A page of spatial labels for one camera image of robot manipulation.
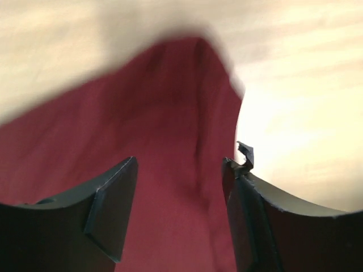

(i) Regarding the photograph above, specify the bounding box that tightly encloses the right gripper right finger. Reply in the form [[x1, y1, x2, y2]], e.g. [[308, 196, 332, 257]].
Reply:
[[222, 143, 362, 271]]

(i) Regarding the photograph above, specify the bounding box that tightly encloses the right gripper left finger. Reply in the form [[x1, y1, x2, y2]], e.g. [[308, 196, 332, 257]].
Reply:
[[1, 157, 138, 271]]

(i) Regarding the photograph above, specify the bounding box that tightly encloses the dark red t-shirt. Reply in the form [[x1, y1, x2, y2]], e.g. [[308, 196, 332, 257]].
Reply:
[[1, 37, 241, 271]]

